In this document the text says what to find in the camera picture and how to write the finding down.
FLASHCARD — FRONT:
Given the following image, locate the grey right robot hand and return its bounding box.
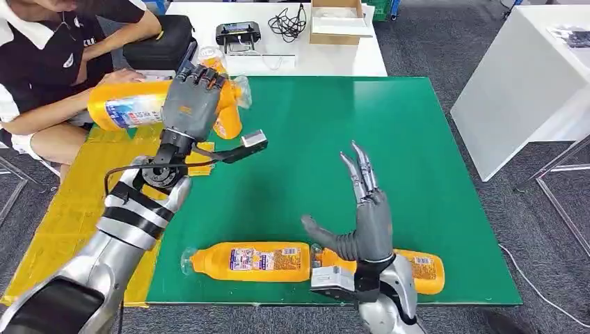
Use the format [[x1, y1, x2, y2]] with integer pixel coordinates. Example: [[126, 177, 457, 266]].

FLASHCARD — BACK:
[[301, 140, 395, 264]]

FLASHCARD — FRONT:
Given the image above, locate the metal table frame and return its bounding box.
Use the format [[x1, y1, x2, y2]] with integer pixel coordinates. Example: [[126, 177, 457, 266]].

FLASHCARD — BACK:
[[514, 133, 590, 260]]

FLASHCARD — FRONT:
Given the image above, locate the person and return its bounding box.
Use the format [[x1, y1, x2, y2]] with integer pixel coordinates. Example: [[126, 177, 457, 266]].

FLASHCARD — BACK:
[[0, 0, 164, 181]]

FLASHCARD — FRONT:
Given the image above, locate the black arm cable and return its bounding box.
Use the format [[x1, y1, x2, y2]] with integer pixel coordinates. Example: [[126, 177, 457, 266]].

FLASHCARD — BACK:
[[104, 158, 218, 198]]

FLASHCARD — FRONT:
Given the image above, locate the metal chair frame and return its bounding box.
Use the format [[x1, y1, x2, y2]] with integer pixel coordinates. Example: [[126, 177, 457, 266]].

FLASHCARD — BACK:
[[0, 154, 48, 228]]

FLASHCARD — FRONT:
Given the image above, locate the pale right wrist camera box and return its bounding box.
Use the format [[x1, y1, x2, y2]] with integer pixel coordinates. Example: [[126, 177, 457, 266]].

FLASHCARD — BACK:
[[310, 264, 357, 294]]

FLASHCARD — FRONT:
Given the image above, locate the white floor cable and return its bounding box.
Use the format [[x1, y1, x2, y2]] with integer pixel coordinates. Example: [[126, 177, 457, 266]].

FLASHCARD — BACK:
[[498, 243, 590, 330]]

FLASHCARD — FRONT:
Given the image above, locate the green table mat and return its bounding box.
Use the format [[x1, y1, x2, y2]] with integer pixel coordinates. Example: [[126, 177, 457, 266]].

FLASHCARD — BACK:
[[145, 75, 524, 307]]

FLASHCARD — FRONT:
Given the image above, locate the black bag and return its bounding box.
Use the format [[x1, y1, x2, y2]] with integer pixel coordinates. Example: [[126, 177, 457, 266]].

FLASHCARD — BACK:
[[122, 15, 198, 72]]

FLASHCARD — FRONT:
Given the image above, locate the open cardboard box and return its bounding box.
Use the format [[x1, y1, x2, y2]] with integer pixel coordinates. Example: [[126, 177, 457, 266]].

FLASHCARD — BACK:
[[309, 0, 374, 47]]

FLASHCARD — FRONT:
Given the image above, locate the black cable bundle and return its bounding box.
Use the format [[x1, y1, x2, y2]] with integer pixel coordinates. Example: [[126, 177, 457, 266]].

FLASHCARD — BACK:
[[267, 3, 308, 44]]

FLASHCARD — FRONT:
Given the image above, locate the long white table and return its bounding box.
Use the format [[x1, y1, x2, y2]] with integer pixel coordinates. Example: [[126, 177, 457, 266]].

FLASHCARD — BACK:
[[164, 1, 388, 79]]

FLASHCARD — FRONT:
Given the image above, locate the green plastic crate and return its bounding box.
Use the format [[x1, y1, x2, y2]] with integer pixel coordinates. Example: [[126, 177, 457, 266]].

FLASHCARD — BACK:
[[364, 0, 392, 23]]

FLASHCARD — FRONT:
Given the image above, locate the yellow plastic sheet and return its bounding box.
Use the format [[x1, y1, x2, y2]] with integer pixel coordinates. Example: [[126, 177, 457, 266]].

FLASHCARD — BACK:
[[0, 123, 216, 309]]

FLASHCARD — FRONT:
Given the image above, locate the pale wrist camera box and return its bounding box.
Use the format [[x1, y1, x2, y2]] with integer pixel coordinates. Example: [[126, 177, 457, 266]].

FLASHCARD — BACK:
[[239, 129, 270, 151], [310, 264, 357, 294]]

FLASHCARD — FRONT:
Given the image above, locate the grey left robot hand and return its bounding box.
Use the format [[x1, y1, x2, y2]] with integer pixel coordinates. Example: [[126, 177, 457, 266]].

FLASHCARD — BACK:
[[161, 63, 228, 143]]

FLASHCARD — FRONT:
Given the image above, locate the person's hand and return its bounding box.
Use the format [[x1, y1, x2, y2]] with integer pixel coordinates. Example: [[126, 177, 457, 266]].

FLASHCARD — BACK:
[[97, 68, 145, 88]]

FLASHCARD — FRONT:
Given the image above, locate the orange drink bottle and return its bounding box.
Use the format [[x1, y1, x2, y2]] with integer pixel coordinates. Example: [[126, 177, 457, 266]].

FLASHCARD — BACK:
[[310, 245, 446, 296], [197, 45, 244, 141], [87, 74, 253, 133], [180, 241, 313, 283]]

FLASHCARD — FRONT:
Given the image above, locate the white side table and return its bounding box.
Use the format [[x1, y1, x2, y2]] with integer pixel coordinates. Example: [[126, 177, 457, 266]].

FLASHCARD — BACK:
[[449, 3, 590, 183]]

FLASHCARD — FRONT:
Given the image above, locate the white paper card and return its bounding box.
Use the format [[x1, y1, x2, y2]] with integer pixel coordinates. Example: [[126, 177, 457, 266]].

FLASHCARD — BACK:
[[138, 69, 178, 82]]

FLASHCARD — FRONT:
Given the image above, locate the blue item on side table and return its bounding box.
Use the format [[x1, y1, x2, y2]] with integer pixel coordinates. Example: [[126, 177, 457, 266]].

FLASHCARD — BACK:
[[547, 24, 590, 50]]

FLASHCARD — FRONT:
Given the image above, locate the black remote controller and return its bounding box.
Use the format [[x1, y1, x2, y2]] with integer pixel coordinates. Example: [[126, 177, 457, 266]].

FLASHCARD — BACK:
[[215, 20, 262, 53]]

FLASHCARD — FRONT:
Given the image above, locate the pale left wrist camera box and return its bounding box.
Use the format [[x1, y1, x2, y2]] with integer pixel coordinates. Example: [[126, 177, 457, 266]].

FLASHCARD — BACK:
[[239, 129, 270, 151]]

